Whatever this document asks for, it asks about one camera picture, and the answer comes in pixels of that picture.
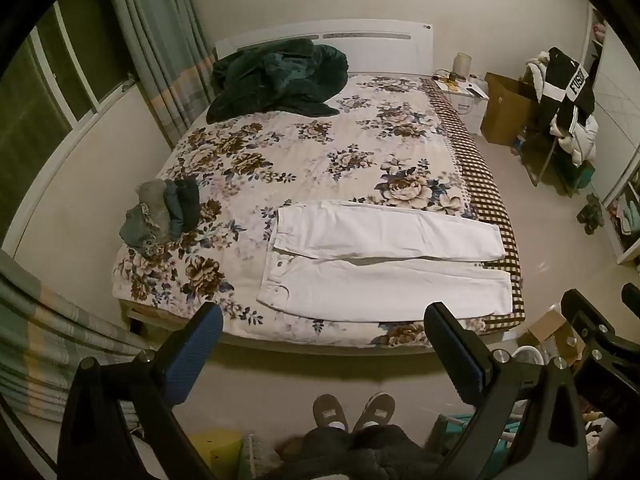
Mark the dark folded garment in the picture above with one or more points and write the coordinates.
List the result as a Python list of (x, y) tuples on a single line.
[(190, 205)]

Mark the plastic bottle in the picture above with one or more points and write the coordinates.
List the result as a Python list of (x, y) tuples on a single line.
[(520, 141)]

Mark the teal folded garment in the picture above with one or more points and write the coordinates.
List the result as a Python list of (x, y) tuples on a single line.
[(172, 210)]

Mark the floral bed sheet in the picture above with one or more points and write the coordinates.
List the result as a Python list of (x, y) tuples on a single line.
[(300, 160)]

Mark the person's dark fleece trousers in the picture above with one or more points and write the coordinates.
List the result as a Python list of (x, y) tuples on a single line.
[(350, 455)]

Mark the white pants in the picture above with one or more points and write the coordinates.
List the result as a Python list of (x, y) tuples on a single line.
[(375, 285)]

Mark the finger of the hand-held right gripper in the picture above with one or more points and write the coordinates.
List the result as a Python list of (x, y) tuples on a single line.
[(631, 296), (582, 312)]

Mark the person's grey right slipper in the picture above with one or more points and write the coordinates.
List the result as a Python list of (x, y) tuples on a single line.
[(375, 410)]

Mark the person's grey left slipper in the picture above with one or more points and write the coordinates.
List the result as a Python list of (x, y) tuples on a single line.
[(331, 412)]

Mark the pale clothes on chair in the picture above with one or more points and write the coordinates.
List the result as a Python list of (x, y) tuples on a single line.
[(535, 75)]

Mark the green box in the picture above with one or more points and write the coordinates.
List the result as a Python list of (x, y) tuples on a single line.
[(584, 177)]

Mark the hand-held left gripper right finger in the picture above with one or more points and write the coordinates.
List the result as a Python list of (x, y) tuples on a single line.
[(456, 355)]

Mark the dark green blanket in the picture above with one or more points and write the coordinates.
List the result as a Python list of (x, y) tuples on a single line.
[(275, 80)]

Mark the brown checked bed sheet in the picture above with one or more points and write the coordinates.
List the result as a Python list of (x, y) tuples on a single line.
[(482, 175)]

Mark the cream table lamp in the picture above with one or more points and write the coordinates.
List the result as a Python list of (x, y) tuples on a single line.
[(462, 65)]

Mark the person's grey slipper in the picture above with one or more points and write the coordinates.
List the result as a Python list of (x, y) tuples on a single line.
[(331, 412), (375, 410)]

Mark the window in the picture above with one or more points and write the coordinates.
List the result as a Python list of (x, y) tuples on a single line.
[(55, 85)]

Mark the white padded jacket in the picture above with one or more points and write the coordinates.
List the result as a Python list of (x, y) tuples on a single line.
[(582, 140)]

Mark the black white striped jacket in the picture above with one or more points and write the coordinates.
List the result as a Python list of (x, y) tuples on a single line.
[(562, 85)]

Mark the chair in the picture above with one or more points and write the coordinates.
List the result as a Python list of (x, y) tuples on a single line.
[(542, 155)]

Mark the pair of dark slippers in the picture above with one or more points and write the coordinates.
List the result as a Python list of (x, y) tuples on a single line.
[(591, 212)]

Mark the small cardboard box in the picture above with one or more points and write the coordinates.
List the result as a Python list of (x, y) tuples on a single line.
[(552, 332)]

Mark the grey folded garment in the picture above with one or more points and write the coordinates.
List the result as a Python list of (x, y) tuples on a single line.
[(152, 205)]

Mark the white nightstand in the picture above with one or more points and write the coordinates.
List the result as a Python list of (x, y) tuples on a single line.
[(467, 105)]

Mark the large cardboard box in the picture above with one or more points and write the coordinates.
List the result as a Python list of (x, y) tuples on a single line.
[(505, 110)]

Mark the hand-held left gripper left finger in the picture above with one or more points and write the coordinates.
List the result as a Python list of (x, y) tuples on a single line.
[(194, 347)]

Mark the green striped curtain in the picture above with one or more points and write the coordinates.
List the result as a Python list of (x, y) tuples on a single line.
[(50, 340), (160, 50)]

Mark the white bed headboard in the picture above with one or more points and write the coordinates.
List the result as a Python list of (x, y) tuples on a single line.
[(370, 50)]

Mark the yellow box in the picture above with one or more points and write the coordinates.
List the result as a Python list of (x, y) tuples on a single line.
[(215, 457)]

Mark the white wardrobe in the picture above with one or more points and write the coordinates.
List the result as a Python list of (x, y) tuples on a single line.
[(617, 135)]

